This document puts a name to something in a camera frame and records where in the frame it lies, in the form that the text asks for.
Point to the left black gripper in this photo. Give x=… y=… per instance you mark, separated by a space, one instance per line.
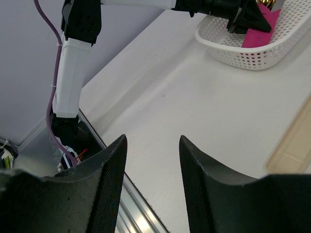
x=242 y=15

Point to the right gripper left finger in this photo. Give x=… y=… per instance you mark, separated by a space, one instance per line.
x=82 y=199

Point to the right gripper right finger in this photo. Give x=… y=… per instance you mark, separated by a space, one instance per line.
x=222 y=200

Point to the magenta paper napkin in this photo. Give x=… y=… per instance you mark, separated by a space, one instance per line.
x=255 y=38

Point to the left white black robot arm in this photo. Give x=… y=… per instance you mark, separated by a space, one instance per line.
x=81 y=25

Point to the left black connector box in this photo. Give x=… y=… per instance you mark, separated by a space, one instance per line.
x=65 y=162

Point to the white perforated plastic basket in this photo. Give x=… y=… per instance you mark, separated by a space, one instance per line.
x=293 y=23

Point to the beige utensil tray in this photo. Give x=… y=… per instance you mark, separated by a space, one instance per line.
x=293 y=153

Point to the aluminium front rail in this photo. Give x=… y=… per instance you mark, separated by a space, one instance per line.
x=135 y=215

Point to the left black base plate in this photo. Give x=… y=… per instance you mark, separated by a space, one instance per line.
x=87 y=142

